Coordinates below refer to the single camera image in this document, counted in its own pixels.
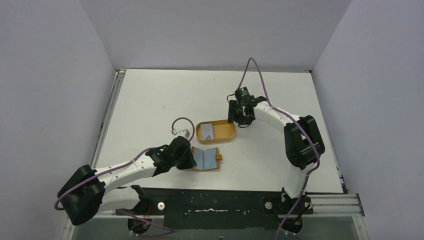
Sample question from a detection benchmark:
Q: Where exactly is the yellow leather card holder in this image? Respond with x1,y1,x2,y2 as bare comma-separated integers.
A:
191,146,223,172

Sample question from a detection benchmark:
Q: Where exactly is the silver credit card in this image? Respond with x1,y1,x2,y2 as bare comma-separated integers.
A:
200,123,215,140

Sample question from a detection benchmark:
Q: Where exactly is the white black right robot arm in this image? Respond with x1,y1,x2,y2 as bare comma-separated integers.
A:
227,87,325,214

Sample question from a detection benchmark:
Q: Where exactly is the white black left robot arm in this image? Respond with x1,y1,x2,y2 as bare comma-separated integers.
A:
54,135,197,226

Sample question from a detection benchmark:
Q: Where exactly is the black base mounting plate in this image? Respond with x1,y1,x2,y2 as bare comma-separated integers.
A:
121,188,314,230

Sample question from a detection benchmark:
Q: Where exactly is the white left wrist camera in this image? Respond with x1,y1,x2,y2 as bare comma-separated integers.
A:
171,129,193,142

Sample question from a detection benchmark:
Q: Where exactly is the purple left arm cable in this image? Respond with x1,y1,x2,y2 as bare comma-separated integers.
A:
54,116,196,239

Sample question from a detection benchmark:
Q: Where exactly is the aluminium frame rail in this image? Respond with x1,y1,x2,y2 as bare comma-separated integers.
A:
67,193,365,220

